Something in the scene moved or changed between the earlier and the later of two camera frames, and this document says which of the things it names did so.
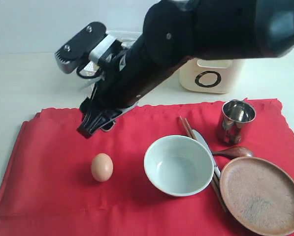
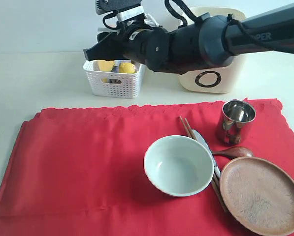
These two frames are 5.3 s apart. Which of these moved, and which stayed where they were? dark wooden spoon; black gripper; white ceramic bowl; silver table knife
Moved: black gripper
Stayed: white ceramic bowl; dark wooden spoon; silver table knife
